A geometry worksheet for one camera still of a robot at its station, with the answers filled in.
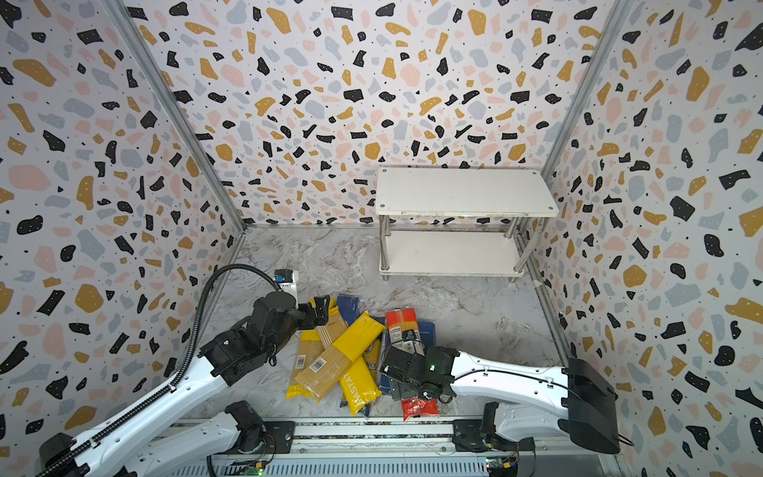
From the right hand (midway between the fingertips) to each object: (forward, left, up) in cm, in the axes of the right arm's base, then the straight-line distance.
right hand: (407, 384), depth 76 cm
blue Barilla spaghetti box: (+24, +19, -3) cm, 31 cm away
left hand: (+15, +23, +16) cm, 32 cm away
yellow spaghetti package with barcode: (+2, +22, +2) cm, 22 cm away
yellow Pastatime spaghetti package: (0, +13, -2) cm, 13 cm away
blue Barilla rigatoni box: (+13, -6, 0) cm, 14 cm away
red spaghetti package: (+16, +3, +3) cm, 16 cm away
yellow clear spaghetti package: (+11, +29, -3) cm, 31 cm away
